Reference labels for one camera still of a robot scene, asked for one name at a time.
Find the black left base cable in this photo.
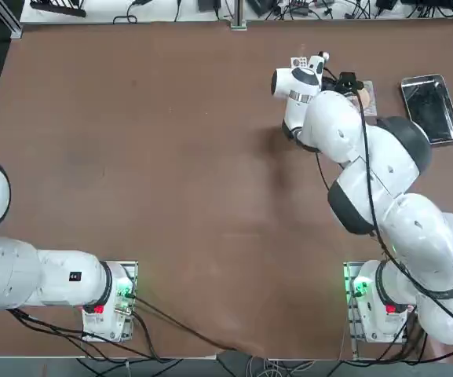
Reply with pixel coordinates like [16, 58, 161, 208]
[126, 292, 239, 352]

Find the black floor cable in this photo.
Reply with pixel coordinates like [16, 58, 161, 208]
[8, 308, 172, 364]

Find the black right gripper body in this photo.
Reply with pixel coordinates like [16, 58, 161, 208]
[338, 71, 360, 94]

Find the aluminium frame rail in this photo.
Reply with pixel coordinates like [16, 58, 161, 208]
[0, 0, 24, 39]

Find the ribbed black power adapter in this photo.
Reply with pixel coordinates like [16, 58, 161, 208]
[247, 0, 279, 17]

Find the aluminium post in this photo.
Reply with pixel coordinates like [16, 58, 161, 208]
[229, 0, 248, 31]

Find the steel tray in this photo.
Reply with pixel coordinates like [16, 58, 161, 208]
[400, 73, 453, 147]

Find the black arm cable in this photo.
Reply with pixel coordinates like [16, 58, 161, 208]
[314, 151, 332, 192]
[339, 72, 453, 357]

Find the white cable bundle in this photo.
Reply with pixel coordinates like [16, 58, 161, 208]
[245, 355, 316, 377]

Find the black looped cable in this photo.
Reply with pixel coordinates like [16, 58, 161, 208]
[112, 0, 152, 25]

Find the wire gauze ceramic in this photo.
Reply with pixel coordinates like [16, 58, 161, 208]
[354, 79, 379, 117]

